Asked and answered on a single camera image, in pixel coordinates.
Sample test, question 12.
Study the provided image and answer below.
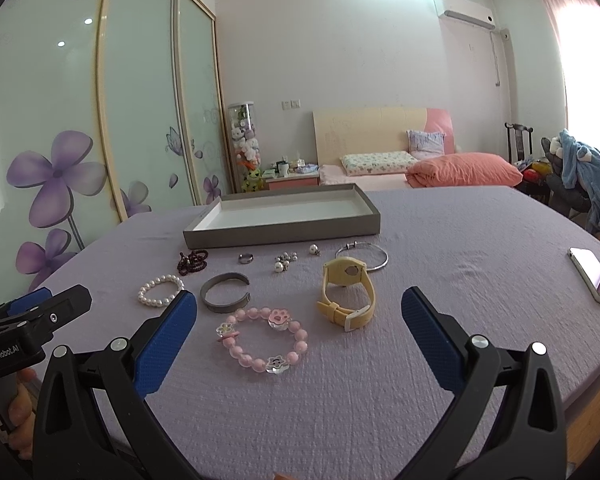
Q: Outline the white pearl bracelet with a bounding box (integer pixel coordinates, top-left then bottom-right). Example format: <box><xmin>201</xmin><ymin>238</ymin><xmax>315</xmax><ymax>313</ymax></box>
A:
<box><xmin>136</xmin><ymin>273</ymin><xmax>186</xmax><ymax>309</ymax></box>

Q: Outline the dark red bead bracelet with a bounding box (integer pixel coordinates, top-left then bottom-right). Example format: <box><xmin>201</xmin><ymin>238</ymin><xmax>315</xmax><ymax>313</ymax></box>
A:
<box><xmin>176</xmin><ymin>248</ymin><xmax>210</xmax><ymax>276</ymax></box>

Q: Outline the grey cuff bangle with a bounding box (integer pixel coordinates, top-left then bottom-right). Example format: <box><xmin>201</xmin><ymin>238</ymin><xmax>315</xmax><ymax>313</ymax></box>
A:
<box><xmin>199</xmin><ymin>272</ymin><xmax>251</xmax><ymax>313</ymax></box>

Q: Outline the pink bead charm bracelet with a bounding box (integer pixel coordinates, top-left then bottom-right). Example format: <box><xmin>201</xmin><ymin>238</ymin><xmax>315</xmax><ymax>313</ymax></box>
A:
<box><xmin>214</xmin><ymin>305</ymin><xmax>310</xmax><ymax>377</ymax></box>

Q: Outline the pearl earring cluster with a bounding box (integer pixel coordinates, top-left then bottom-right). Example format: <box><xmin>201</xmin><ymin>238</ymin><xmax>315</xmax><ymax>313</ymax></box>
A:
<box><xmin>274</xmin><ymin>252</ymin><xmax>298</xmax><ymax>273</ymax></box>

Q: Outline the yellow wrist watch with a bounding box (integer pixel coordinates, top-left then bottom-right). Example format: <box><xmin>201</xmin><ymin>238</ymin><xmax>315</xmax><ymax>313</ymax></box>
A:
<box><xmin>316</xmin><ymin>257</ymin><xmax>377</xmax><ymax>332</ymax></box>

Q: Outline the silver thin bangle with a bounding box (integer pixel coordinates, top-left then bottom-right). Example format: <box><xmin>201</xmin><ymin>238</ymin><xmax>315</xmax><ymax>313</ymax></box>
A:
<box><xmin>335</xmin><ymin>240</ymin><xmax>389</xmax><ymax>273</ymax></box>

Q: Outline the single pearl earring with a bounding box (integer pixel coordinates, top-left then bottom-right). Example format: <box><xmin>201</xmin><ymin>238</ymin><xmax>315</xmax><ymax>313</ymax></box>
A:
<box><xmin>309</xmin><ymin>244</ymin><xmax>321</xmax><ymax>256</ymax></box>

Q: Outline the left hand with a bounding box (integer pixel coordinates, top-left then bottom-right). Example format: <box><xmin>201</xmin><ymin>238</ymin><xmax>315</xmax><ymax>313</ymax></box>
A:
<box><xmin>8</xmin><ymin>368</ymin><xmax>36</xmax><ymax>460</ymax></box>

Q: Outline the white smartphone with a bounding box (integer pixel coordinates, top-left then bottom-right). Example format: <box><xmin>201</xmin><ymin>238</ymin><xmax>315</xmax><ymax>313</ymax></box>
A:
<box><xmin>568</xmin><ymin>247</ymin><xmax>600</xmax><ymax>304</ymax></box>

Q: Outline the grey shallow tray box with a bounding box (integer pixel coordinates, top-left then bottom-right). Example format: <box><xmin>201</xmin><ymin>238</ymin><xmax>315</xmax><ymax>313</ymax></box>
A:
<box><xmin>183</xmin><ymin>183</ymin><xmax>381</xmax><ymax>249</ymax></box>

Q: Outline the sliding wardrobe with flowers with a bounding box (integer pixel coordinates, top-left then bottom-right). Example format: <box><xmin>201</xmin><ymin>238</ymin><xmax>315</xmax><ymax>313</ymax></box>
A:
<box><xmin>0</xmin><ymin>0</ymin><xmax>233</xmax><ymax>303</ymax></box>

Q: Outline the black office chair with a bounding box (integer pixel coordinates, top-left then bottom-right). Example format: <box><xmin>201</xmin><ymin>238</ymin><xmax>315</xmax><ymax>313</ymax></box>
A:
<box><xmin>540</xmin><ymin>136</ymin><xmax>600</xmax><ymax>221</ymax></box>

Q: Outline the blue plush garment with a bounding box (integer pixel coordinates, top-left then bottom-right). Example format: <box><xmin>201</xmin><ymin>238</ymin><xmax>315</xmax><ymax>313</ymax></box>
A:
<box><xmin>558</xmin><ymin>129</ymin><xmax>600</xmax><ymax>234</ymax></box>

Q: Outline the folded salmon duvet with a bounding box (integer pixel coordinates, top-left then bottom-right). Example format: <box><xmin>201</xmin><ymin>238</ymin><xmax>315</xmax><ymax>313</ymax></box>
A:
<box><xmin>406</xmin><ymin>153</ymin><xmax>522</xmax><ymax>188</ymax></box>

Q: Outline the white mug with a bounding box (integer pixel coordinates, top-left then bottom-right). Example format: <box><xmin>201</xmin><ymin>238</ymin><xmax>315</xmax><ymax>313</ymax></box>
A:
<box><xmin>276</xmin><ymin>160</ymin><xmax>289</xmax><ymax>178</ymax></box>

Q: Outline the clear tube of plush toys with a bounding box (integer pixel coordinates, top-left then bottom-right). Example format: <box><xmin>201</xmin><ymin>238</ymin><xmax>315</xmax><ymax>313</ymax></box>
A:
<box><xmin>228</xmin><ymin>101</ymin><xmax>263</xmax><ymax>193</ymax></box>

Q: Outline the pink white nightstand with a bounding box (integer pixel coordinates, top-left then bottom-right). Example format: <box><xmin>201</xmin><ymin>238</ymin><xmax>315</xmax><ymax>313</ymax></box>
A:
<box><xmin>264</xmin><ymin>170</ymin><xmax>320</xmax><ymax>191</ymax></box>

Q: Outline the floral white pillow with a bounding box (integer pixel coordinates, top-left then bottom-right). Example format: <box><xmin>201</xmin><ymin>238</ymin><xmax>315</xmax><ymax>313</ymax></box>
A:
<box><xmin>340</xmin><ymin>151</ymin><xmax>418</xmax><ymax>177</ymax></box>

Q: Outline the dark wooden chair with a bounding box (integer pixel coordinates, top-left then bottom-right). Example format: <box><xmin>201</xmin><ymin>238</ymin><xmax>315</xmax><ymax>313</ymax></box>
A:
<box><xmin>504</xmin><ymin>122</ymin><xmax>534</xmax><ymax>164</ymax></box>

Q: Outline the lilac patterned pillow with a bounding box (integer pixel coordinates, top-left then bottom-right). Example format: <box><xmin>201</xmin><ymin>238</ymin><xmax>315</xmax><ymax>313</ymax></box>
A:
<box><xmin>407</xmin><ymin>130</ymin><xmax>445</xmax><ymax>159</ymax></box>

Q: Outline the bed with pink sheet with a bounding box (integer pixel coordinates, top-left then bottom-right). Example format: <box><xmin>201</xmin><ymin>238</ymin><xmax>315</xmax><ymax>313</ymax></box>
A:
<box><xmin>317</xmin><ymin>162</ymin><xmax>487</xmax><ymax>192</ymax></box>

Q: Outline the cream pink headboard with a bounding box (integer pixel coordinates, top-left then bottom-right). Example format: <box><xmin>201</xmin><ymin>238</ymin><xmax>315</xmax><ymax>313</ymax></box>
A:
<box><xmin>313</xmin><ymin>106</ymin><xmax>456</xmax><ymax>165</ymax></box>

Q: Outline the pink curtain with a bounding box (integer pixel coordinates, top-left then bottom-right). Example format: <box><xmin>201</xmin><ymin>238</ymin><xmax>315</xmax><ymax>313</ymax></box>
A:
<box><xmin>542</xmin><ymin>0</ymin><xmax>600</xmax><ymax>136</ymax></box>

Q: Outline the white air conditioner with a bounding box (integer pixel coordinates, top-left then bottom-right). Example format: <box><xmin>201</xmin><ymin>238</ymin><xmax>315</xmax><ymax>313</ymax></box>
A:
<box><xmin>434</xmin><ymin>0</ymin><xmax>495</xmax><ymax>30</ymax></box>

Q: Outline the wall power socket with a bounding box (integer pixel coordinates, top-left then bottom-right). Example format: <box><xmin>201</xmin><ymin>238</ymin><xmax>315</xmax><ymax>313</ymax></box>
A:
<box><xmin>282</xmin><ymin>100</ymin><xmax>301</xmax><ymax>110</ymax></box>

